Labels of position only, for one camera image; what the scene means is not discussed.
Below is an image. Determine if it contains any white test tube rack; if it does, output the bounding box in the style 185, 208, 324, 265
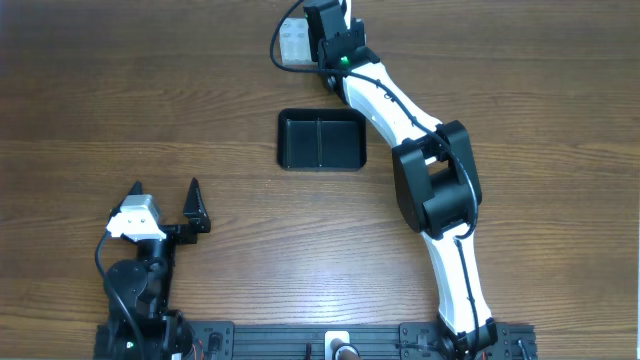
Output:
278, 18, 317, 68

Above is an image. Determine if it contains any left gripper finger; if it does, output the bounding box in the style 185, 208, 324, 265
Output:
182, 177, 212, 235
107, 180, 144, 219

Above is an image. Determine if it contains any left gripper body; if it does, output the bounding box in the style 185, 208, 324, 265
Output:
162, 223, 200, 245

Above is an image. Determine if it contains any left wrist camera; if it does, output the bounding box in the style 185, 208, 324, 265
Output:
105, 194, 168, 244

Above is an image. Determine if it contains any black tray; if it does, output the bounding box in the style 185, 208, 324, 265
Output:
276, 107, 368, 173

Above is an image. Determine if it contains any mounting rail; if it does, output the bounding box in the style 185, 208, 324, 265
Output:
93, 321, 539, 360

